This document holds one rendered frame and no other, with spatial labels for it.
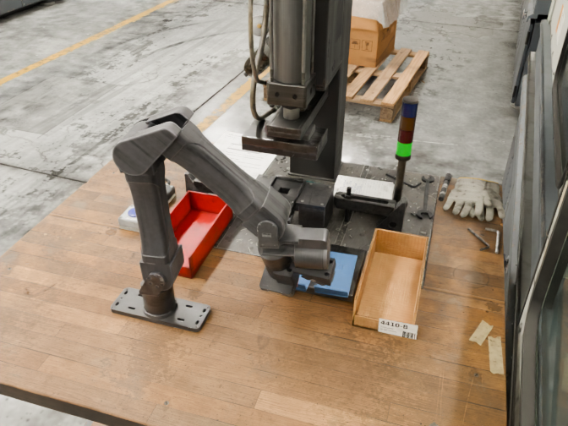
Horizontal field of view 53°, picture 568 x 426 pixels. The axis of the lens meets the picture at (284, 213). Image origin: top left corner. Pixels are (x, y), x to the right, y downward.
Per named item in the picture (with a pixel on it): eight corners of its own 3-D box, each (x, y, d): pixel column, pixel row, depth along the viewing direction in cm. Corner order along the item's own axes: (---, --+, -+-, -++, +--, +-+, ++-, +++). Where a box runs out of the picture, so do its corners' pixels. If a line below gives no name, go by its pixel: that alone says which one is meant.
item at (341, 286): (313, 297, 118) (314, 286, 117) (326, 252, 131) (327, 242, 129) (346, 302, 117) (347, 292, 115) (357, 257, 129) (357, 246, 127)
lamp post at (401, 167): (383, 207, 150) (396, 101, 133) (386, 195, 154) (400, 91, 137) (406, 210, 148) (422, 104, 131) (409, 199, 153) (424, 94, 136)
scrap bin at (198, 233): (143, 268, 129) (139, 248, 125) (190, 209, 148) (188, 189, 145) (192, 279, 126) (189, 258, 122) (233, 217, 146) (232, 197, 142)
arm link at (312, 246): (331, 250, 107) (330, 196, 100) (326, 280, 100) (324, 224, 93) (271, 247, 109) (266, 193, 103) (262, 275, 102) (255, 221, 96)
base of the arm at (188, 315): (120, 261, 118) (102, 282, 113) (210, 280, 113) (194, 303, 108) (126, 290, 123) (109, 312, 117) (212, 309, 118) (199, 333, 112)
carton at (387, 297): (351, 328, 115) (354, 299, 110) (372, 254, 134) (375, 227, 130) (415, 342, 112) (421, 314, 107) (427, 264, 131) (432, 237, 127)
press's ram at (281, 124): (240, 162, 133) (234, 35, 116) (274, 117, 154) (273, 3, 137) (314, 174, 129) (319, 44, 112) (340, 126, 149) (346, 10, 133)
